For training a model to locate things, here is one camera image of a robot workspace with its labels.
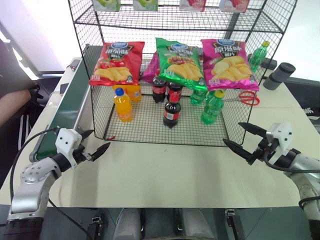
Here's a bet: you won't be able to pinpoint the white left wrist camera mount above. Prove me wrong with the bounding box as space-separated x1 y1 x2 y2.
54 127 84 170

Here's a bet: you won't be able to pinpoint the red drink carton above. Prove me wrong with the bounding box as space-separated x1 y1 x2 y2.
219 0 251 13
179 0 207 13

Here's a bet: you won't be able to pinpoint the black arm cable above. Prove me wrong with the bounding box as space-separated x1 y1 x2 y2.
9 126 60 204
263 151 320 174

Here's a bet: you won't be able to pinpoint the green drink carton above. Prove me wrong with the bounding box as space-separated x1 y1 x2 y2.
132 0 159 12
92 0 122 12

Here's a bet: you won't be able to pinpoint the black case white print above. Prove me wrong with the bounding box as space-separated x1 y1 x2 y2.
284 76 320 119

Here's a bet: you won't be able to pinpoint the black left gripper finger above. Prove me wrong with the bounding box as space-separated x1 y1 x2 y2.
90 142 112 162
79 129 95 141

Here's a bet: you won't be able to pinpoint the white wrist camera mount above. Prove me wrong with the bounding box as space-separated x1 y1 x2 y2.
54 127 84 170
265 121 293 166

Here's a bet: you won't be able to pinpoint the green soda bottle yellow cap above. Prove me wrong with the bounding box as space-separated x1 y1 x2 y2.
200 90 225 126
247 40 271 74
189 88 209 106

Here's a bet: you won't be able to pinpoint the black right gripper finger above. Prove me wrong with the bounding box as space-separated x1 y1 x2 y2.
238 122 267 138
222 138 256 166

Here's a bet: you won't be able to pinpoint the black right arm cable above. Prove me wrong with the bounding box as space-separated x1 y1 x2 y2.
263 151 320 174

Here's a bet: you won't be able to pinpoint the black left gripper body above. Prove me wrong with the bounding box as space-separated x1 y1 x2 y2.
72 143 93 165

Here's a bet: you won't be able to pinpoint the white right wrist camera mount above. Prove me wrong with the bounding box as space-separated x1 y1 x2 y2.
265 121 293 166

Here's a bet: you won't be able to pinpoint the black table bracket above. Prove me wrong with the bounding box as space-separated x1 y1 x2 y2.
86 214 106 240
224 208 249 240

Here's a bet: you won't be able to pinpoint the green conveyor belt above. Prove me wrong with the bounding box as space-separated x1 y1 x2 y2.
29 44 95 163

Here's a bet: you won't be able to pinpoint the green potato chips bag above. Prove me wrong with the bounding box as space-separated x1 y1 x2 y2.
155 37 208 92

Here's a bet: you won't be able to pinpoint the red handled scissors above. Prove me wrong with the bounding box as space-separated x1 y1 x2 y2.
224 90 261 106

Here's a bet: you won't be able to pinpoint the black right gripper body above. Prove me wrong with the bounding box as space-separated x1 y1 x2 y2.
251 136 279 163

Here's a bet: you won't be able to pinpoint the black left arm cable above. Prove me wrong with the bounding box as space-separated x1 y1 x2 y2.
9 126 60 204

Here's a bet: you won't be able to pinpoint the red potato chips bag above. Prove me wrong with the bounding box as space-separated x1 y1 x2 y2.
89 41 146 87

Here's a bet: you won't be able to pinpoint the orange soda bottle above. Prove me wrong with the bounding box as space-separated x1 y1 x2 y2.
111 84 143 103
113 87 134 124

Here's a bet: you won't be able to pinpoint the cola bottle red label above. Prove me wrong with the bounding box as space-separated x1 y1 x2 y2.
162 99 182 129
167 81 184 104
151 75 168 104

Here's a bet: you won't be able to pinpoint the black wire mesh rack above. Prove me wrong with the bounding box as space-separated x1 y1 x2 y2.
67 0 299 148

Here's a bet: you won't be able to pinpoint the magenta potato chips bag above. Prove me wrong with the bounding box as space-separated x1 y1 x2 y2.
142 52 161 81
201 38 260 92

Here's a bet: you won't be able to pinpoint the grey black cylindrical device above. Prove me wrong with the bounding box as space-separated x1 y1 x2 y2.
262 62 297 91

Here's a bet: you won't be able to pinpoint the dark rounded robot leg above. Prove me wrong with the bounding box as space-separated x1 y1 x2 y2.
178 207 219 240
106 207 144 240

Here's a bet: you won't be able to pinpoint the person in black clothes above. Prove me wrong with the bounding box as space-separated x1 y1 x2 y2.
0 37 48 187

